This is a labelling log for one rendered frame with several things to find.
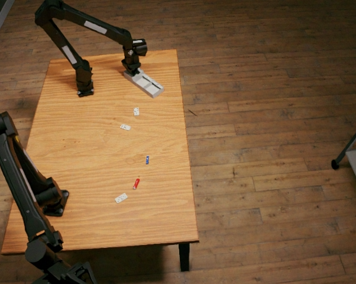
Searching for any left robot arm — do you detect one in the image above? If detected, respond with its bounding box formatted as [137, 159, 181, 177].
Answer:
[35, 0, 148, 97]

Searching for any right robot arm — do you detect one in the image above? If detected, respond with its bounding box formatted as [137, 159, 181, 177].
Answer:
[0, 111, 69, 284]

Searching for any grey rack of bins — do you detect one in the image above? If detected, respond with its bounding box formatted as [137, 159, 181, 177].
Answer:
[123, 68, 164, 99]

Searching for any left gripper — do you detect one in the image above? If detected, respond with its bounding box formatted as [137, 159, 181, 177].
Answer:
[121, 54, 141, 76]

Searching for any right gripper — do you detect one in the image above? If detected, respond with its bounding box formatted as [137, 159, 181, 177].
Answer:
[58, 260, 98, 284]

